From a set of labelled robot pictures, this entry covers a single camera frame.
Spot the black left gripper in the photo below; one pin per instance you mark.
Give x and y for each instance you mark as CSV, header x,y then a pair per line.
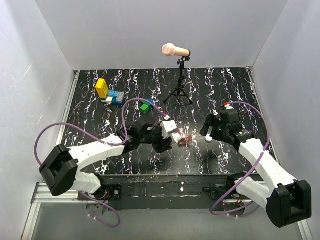
x,y
163,144

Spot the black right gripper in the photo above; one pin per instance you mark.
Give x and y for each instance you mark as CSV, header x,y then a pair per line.
x,y
212,120

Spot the white bottle cap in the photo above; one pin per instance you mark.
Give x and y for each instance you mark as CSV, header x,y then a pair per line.
x,y
208,138

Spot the white pill bottle blue label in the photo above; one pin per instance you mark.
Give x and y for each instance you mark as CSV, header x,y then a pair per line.
x,y
178,136

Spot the brown weekly pill organizer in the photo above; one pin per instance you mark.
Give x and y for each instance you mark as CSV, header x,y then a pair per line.
x,y
185,143

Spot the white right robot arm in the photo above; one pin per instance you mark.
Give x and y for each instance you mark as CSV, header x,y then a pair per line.
x,y
285,199

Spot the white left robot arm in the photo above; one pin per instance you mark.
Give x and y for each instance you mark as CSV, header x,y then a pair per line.
x,y
62,169

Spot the green toy brick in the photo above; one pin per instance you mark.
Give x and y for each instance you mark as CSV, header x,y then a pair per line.
x,y
145,107

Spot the black microphone tripod stand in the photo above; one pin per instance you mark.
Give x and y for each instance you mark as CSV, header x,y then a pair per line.
x,y
179,91

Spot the light blue toy brick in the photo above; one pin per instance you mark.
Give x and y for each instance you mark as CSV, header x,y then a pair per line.
x,y
115,97

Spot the yellow toy brick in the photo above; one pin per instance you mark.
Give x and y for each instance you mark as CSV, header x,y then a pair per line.
x,y
101,88

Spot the pink microphone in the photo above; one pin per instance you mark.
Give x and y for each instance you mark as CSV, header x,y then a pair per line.
x,y
170,50

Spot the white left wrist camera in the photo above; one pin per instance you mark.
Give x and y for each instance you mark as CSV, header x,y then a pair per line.
x,y
168,127

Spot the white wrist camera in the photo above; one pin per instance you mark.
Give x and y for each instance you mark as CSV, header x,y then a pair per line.
x,y
168,127
226,107

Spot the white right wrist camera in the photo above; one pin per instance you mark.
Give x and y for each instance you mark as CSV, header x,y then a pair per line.
x,y
226,107

